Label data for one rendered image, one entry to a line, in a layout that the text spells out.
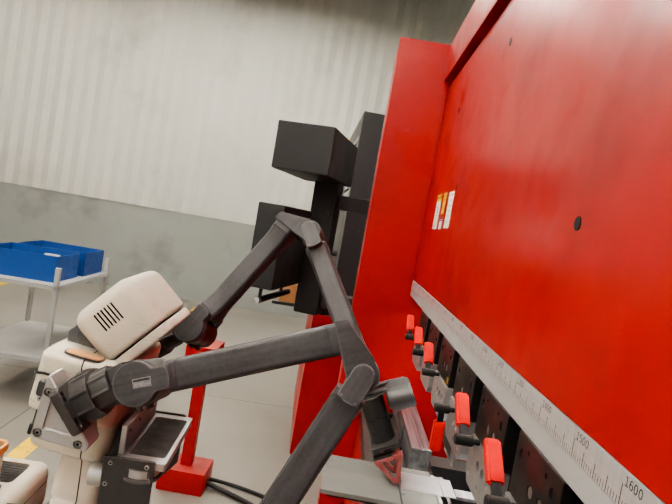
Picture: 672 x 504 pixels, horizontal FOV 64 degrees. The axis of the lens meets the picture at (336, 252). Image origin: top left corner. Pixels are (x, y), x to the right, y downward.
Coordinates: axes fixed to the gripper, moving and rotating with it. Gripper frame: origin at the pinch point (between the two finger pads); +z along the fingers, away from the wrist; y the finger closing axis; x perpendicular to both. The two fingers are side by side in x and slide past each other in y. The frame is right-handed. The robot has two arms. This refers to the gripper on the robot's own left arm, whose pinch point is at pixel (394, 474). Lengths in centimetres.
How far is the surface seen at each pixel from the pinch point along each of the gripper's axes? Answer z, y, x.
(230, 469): 59, 188, 107
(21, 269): -98, 230, 217
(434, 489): 5.3, -1.3, -7.8
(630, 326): -42, -72, -31
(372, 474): -1.1, 0.8, 5.1
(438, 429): -14.6, -17.6, -12.3
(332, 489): -5.3, -9.9, 13.2
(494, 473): -22, -54, -16
